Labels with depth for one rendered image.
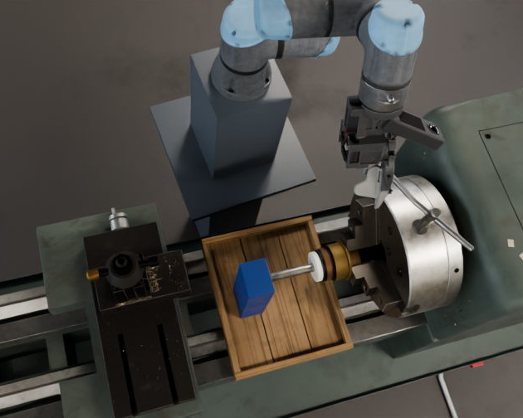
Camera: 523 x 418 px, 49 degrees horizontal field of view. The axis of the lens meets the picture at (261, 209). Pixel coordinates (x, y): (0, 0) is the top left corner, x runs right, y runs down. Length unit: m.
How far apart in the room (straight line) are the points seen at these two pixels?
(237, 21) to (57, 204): 1.48
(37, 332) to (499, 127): 1.18
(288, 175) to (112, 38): 1.47
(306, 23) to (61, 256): 0.87
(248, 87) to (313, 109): 1.39
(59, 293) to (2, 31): 1.84
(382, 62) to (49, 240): 0.96
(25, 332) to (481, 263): 1.06
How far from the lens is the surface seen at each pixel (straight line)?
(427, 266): 1.24
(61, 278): 1.47
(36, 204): 2.58
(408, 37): 0.84
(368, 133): 0.96
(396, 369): 1.89
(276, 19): 0.89
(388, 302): 1.28
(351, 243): 1.29
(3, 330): 1.54
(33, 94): 2.83
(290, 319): 1.47
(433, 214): 1.16
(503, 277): 1.27
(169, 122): 1.81
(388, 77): 0.87
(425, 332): 1.61
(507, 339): 2.05
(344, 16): 0.91
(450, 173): 1.33
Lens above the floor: 2.31
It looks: 67 degrees down
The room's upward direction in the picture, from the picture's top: 17 degrees clockwise
